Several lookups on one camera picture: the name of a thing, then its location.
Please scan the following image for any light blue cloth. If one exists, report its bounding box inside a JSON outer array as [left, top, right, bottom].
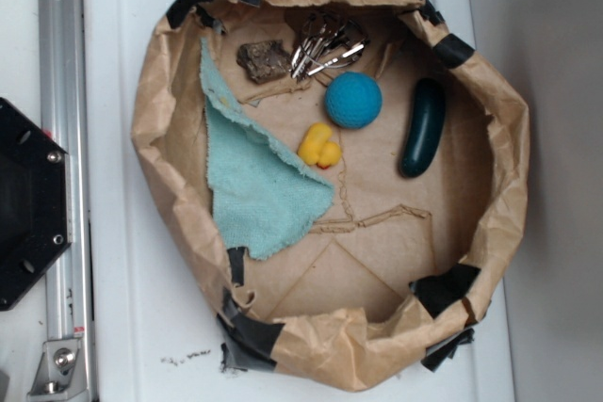
[[200, 40, 334, 261]]

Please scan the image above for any yellow rubber duck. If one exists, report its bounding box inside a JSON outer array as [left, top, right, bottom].
[[297, 122, 342, 169]]

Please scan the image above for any brown paper bag bin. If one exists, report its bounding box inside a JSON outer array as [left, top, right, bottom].
[[131, 0, 530, 392]]

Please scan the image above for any brown rock chunk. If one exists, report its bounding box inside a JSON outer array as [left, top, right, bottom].
[[236, 40, 291, 85]]

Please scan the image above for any dark green toy cucumber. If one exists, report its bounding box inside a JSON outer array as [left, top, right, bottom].
[[399, 78, 446, 178]]

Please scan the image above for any white plastic tray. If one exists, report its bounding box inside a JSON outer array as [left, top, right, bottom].
[[84, 0, 514, 401]]

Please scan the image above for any aluminium extrusion rail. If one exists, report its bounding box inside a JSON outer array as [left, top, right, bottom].
[[39, 0, 99, 401]]

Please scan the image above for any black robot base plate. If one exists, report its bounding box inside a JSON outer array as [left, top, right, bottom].
[[1, 98, 70, 312]]

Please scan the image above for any metal corner bracket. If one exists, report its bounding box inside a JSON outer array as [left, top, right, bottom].
[[27, 338, 88, 401]]

